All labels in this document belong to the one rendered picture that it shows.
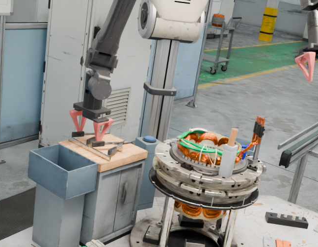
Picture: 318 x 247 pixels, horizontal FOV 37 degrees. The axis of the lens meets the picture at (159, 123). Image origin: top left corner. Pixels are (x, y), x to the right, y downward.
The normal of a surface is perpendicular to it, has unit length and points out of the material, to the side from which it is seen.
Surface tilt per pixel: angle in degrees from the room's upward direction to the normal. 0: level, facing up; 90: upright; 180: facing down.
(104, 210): 90
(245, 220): 0
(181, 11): 90
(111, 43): 116
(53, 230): 90
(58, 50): 90
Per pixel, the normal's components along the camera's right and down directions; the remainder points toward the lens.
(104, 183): 0.76, 0.31
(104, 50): 0.15, 0.72
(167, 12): 0.31, 0.34
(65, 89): -0.56, 0.18
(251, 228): 0.15, -0.94
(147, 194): 0.57, 0.33
